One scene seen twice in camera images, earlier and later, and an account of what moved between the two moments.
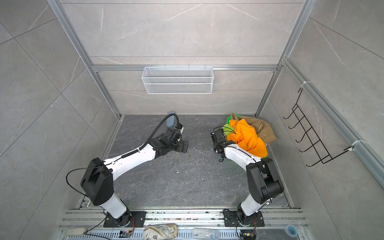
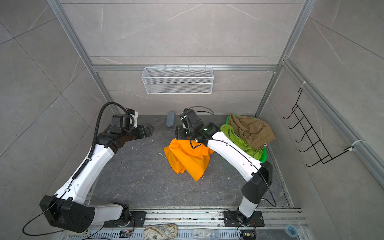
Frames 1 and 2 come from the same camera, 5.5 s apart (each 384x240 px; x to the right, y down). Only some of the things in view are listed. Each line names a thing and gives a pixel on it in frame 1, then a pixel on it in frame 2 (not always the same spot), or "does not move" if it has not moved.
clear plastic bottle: [205, 233] does not move
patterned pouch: [163, 231] does not move
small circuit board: [125, 234] does not move
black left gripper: [182, 147] → [143, 134]
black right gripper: [214, 147] → [179, 132]
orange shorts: [247, 139] → [183, 156]
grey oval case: [171, 121] does not move
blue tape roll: [291, 230] does not move
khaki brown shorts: [262, 130] does not move
